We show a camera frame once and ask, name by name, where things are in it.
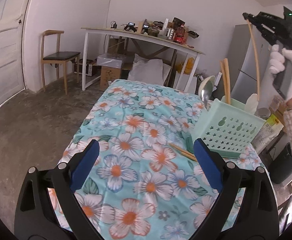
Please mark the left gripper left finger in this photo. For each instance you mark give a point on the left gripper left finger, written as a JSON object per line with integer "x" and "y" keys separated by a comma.
{"x": 35, "y": 217}

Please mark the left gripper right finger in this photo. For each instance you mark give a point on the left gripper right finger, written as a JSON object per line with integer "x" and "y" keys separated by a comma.
{"x": 258, "y": 214}

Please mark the wooden chopstick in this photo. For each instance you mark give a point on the wooden chopstick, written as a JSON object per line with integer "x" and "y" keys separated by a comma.
{"x": 183, "y": 151}
{"x": 224, "y": 77}
{"x": 227, "y": 74}
{"x": 186, "y": 154}
{"x": 256, "y": 59}

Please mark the white gloved right hand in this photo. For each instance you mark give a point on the white gloved right hand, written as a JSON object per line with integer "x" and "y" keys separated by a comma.
{"x": 278, "y": 77}

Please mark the grey refrigerator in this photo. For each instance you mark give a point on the grey refrigerator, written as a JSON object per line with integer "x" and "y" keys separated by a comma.
{"x": 241, "y": 61}

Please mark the rice sack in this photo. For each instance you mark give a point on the rice sack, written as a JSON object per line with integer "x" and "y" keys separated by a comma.
{"x": 270, "y": 129}

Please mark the mint green utensil caddy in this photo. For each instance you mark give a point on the mint green utensil caddy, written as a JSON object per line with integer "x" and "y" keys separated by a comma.
{"x": 227, "y": 128}

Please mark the steel spoon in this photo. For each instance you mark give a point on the steel spoon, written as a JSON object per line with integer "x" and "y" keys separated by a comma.
{"x": 206, "y": 93}

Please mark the yellow plastic bag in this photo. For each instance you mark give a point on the yellow plastic bag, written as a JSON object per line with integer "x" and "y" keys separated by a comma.
{"x": 188, "y": 68}

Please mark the red oil bottle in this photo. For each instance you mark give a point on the red oil bottle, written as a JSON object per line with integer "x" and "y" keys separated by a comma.
{"x": 179, "y": 34}

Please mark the steel utensil holder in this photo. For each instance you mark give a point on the steel utensil holder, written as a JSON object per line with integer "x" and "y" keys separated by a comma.
{"x": 170, "y": 33}

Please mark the floral blue tablecloth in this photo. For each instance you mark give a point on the floral blue tablecloth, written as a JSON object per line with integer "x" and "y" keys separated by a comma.
{"x": 141, "y": 187}

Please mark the white long desk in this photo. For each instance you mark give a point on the white long desk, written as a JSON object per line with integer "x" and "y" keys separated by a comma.
{"x": 141, "y": 37}

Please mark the grey white sack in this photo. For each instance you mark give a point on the grey white sack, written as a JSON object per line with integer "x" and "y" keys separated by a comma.
{"x": 152, "y": 71}

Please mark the white door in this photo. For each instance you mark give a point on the white door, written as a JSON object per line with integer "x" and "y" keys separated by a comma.
{"x": 12, "y": 15}

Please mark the brown cardboard box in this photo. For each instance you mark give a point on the brown cardboard box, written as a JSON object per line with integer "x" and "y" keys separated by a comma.
{"x": 108, "y": 75}

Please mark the wooden chair dark seat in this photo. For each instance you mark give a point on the wooden chair dark seat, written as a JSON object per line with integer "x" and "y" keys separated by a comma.
{"x": 58, "y": 58}

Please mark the white box under desk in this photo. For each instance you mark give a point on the white box under desk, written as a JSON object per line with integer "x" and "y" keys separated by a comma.
{"x": 111, "y": 60}

